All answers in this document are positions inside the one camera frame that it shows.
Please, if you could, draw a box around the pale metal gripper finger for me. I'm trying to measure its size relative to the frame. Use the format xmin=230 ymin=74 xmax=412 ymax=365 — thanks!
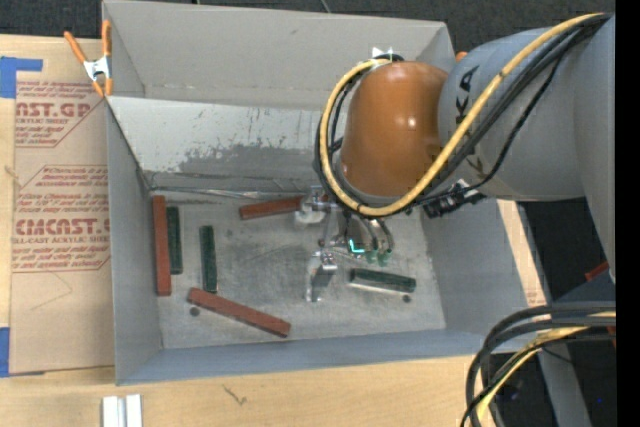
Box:
xmin=303 ymin=250 xmax=340 ymax=304
xmin=293 ymin=186 xmax=333 ymax=227

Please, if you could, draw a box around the red-brown flat block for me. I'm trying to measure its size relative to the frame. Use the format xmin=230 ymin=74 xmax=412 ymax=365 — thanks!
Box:
xmin=238 ymin=195 xmax=307 ymax=222
xmin=186 ymin=286 xmax=293 ymax=340
xmin=151 ymin=194 xmax=173 ymax=298

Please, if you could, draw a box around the dark green flat block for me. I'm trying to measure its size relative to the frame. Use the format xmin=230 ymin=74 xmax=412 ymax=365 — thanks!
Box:
xmin=165 ymin=206 xmax=184 ymax=276
xmin=198 ymin=224 xmax=220 ymax=295
xmin=347 ymin=267 xmax=418 ymax=295

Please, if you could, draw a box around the grey metal bin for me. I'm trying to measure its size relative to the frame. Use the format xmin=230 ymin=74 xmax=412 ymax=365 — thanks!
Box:
xmin=101 ymin=0 xmax=504 ymax=387

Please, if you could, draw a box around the brown cardboard board, red print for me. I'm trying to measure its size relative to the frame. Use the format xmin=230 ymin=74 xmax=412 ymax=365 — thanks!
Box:
xmin=0 ymin=33 xmax=117 ymax=379

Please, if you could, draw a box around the black cylinder on white bracket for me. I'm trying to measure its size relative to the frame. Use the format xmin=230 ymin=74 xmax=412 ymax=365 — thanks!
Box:
xmin=422 ymin=180 xmax=487 ymax=220

